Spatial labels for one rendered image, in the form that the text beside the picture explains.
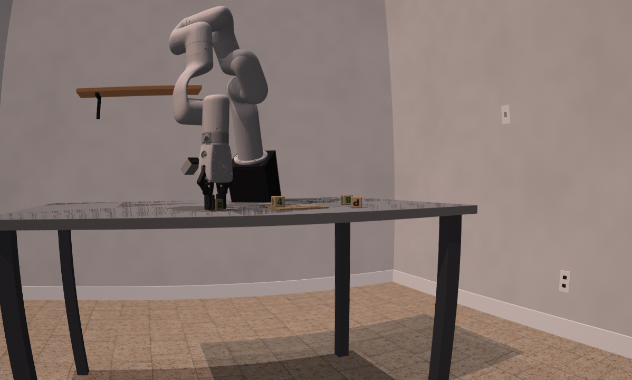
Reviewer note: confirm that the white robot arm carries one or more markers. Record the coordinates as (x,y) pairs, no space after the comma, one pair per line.
(195,38)

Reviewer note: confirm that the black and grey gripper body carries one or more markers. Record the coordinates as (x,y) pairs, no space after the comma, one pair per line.
(217,159)

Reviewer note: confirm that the tan square mat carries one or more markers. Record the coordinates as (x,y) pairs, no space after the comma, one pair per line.
(295,207)

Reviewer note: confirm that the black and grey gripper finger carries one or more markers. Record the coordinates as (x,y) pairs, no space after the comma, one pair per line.
(222,191)
(209,199)

